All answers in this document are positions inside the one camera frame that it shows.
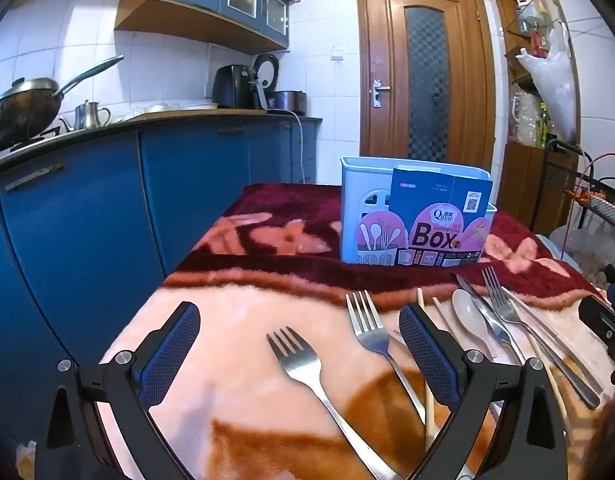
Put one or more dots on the beige spoon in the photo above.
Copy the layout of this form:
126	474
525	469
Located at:
470	312

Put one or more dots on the red pink floral blanket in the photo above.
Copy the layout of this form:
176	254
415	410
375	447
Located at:
257	310

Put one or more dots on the tray of eggs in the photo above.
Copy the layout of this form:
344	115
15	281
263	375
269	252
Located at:
587	260

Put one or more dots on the rice cooker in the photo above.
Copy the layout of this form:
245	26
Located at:
287	101

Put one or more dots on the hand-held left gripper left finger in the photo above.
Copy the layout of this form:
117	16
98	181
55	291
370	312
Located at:
167	355

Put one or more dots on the green bottle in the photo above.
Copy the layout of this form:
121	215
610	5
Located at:
543	127

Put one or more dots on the white light switch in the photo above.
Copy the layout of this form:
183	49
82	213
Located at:
338	52

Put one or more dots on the wooden shelf unit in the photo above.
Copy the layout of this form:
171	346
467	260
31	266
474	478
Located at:
520	180

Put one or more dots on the stainless steel knife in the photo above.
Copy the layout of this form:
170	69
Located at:
490	320

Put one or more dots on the light blue utensil holder box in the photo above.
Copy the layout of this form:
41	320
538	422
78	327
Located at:
365	185

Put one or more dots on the gas stove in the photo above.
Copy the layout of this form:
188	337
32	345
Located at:
32	141

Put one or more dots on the white plastic bag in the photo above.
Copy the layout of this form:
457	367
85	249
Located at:
552	90

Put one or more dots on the dark steel wok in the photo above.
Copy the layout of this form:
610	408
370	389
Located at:
22	110

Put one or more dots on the metal chopstick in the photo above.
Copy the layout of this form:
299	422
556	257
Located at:
547	332

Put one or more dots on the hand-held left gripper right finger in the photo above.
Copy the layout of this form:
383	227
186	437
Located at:
432	360

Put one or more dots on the wooden door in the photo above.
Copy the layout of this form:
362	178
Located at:
382	50

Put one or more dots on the blue pink cardboard packaging sleeve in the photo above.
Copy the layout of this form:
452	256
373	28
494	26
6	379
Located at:
437	210

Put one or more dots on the stainless steel fork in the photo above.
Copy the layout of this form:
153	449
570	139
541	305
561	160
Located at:
300	367
370	327
507	305

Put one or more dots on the orange net bag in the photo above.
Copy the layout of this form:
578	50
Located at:
595	199

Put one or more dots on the blue kitchen base cabinet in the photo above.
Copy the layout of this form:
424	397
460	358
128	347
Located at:
112	220

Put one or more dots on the steel kettle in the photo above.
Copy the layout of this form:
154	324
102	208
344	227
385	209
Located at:
87	116

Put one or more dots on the black air fryer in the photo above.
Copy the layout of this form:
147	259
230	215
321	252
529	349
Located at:
232	87

